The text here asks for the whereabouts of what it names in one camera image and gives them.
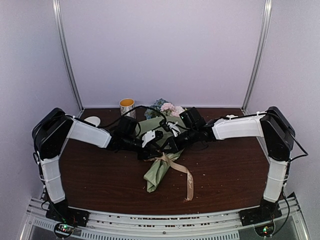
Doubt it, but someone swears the aluminium frame post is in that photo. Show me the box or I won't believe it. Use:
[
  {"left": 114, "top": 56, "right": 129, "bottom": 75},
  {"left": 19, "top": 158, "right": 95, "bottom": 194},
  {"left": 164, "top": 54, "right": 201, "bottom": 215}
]
[
  {"left": 241, "top": 0, "right": 273, "bottom": 113},
  {"left": 52, "top": 0, "right": 84, "bottom": 112}
]

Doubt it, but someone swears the left aluminium frame post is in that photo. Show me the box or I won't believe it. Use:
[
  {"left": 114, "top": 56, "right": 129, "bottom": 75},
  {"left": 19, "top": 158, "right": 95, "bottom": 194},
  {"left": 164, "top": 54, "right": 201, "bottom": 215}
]
[{"left": 52, "top": 0, "right": 84, "bottom": 112}]

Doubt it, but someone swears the beige ribbon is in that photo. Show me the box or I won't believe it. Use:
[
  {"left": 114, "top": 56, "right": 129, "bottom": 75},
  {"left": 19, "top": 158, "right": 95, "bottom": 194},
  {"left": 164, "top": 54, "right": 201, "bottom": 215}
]
[{"left": 153, "top": 152, "right": 195, "bottom": 202}]

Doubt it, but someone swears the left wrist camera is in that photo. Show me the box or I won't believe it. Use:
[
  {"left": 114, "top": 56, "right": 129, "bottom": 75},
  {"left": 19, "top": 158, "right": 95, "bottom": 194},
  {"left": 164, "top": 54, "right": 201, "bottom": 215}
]
[{"left": 141, "top": 130, "right": 164, "bottom": 148}]

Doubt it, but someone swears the green and peach wrapping paper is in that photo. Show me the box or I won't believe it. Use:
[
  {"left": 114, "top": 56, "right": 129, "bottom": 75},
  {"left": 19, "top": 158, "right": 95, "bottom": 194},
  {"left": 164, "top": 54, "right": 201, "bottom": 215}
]
[{"left": 136, "top": 116, "right": 185, "bottom": 193}]

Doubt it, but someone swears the front aluminium rail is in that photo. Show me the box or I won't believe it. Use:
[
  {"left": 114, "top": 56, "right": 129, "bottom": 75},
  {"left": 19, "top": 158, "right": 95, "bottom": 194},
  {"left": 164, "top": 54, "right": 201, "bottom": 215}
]
[{"left": 18, "top": 197, "right": 311, "bottom": 240}]

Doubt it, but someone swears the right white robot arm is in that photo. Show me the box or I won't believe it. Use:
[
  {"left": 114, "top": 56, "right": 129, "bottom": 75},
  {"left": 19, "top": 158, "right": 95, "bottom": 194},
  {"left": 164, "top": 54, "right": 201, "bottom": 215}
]
[{"left": 161, "top": 106, "right": 295, "bottom": 221}]

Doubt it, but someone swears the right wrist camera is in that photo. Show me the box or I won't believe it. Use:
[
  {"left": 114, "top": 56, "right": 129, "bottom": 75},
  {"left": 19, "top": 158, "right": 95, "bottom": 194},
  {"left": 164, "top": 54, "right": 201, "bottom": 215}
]
[{"left": 160, "top": 120, "right": 181, "bottom": 138}]

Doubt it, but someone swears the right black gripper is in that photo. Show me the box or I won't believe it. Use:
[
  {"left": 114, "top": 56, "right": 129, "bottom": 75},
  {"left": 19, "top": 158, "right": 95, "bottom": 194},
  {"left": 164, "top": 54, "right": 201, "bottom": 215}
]
[{"left": 160, "top": 127, "right": 199, "bottom": 154}]

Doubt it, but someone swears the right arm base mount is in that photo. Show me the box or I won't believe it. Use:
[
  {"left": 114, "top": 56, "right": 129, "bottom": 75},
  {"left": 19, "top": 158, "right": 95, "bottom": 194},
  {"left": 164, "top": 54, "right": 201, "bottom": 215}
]
[{"left": 239, "top": 207, "right": 282, "bottom": 238}]

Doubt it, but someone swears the right aluminium frame post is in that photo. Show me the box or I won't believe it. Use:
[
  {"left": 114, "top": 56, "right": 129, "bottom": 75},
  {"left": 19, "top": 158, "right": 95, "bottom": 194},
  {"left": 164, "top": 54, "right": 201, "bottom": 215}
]
[{"left": 241, "top": 0, "right": 273, "bottom": 113}]

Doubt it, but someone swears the blue hydrangea stem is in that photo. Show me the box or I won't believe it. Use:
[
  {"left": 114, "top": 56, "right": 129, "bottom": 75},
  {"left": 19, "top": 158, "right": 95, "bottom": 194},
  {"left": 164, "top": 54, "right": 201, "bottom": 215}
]
[{"left": 144, "top": 98, "right": 167, "bottom": 120}]

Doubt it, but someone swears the white scalloped bowl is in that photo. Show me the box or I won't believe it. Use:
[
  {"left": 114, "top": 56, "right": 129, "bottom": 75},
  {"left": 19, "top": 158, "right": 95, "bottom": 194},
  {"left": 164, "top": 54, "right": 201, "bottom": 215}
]
[{"left": 225, "top": 114, "right": 238, "bottom": 119}]

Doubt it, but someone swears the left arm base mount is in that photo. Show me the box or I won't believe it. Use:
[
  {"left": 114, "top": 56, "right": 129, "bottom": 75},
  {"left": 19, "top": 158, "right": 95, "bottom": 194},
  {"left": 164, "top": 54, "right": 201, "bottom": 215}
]
[{"left": 45, "top": 206, "right": 90, "bottom": 239}]

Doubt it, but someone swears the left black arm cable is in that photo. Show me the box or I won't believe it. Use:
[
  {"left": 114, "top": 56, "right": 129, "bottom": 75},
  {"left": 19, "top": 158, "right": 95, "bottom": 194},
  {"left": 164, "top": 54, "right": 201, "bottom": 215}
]
[{"left": 97, "top": 105, "right": 167, "bottom": 131}]

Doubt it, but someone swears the white rose stem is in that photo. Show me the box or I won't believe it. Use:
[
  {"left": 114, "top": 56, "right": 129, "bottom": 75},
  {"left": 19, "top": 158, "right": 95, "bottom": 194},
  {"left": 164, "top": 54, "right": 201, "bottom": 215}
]
[{"left": 171, "top": 106, "right": 187, "bottom": 117}]

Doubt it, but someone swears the patterned mug yellow inside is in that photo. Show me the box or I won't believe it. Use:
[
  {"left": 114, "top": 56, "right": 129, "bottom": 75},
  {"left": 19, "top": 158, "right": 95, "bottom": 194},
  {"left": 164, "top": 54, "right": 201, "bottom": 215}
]
[{"left": 119, "top": 98, "right": 136, "bottom": 119}]

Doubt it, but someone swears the small white round bowl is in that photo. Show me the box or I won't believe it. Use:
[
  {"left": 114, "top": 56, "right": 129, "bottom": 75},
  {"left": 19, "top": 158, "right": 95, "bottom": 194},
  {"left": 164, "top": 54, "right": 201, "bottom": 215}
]
[{"left": 84, "top": 116, "right": 101, "bottom": 127}]

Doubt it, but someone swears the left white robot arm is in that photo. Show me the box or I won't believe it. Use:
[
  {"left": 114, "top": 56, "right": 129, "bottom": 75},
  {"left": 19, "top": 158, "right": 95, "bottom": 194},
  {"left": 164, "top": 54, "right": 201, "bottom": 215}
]
[{"left": 31, "top": 107, "right": 161, "bottom": 222}]

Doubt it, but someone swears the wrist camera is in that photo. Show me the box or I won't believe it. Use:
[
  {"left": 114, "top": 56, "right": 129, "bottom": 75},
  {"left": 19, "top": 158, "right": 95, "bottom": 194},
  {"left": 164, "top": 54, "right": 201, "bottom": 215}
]
[
  {"left": 160, "top": 120, "right": 181, "bottom": 138},
  {"left": 141, "top": 130, "right": 164, "bottom": 148}
]

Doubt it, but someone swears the pink rose stem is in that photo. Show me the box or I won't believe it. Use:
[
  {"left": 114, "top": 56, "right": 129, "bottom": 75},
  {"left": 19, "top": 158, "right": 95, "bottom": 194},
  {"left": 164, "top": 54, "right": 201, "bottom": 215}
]
[{"left": 160, "top": 102, "right": 175, "bottom": 112}]

